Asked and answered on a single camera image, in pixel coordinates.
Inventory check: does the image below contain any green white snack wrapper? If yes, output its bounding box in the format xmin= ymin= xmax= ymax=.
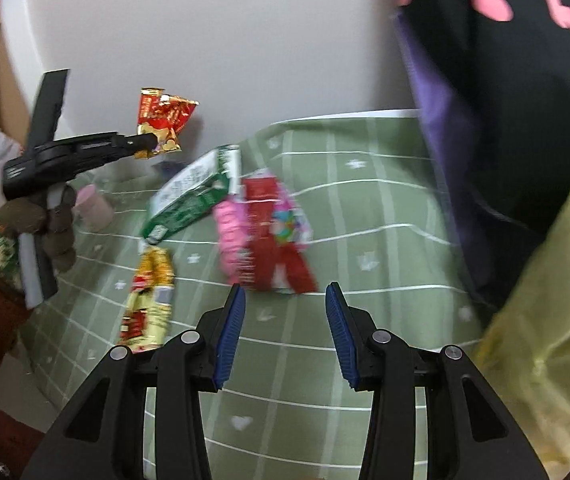
xmin=142 ymin=145 xmax=242 ymax=243

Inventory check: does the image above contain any black pink printed pillow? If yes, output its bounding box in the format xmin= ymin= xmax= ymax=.
xmin=390 ymin=0 xmax=570 ymax=311

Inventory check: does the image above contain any yellow plastic bag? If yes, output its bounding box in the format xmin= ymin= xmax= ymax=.
xmin=475 ymin=176 xmax=570 ymax=471

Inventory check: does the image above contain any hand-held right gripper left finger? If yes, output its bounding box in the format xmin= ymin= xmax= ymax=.
xmin=20 ymin=283 xmax=247 ymax=480

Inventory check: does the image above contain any person's left hand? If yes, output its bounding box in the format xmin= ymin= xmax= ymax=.
xmin=0 ymin=182 xmax=78 ymax=273

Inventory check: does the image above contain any green checked tablecloth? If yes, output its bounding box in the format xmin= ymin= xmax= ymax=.
xmin=17 ymin=109 xmax=496 ymax=480

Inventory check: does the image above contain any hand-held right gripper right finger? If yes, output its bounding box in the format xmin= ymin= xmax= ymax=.
xmin=326 ymin=281 xmax=550 ymax=480

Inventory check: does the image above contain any yellow red snack wrapper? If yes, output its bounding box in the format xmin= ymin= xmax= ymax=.
xmin=117 ymin=245 xmax=176 ymax=353

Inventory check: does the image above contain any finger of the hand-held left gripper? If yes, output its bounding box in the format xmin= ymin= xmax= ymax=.
xmin=77 ymin=131 xmax=160 ymax=167

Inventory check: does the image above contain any pink candy strip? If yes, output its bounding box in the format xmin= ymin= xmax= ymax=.
xmin=213 ymin=199 xmax=253 ymax=286

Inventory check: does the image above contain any small pink cup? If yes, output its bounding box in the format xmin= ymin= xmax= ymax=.
xmin=75 ymin=184 xmax=114 ymax=231

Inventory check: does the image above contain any dark red cloth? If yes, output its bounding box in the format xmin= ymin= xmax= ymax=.
xmin=0 ymin=407 xmax=48 ymax=480

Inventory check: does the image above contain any red gold snack wrapper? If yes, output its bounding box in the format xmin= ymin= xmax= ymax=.
xmin=136 ymin=87 xmax=200 ymax=155

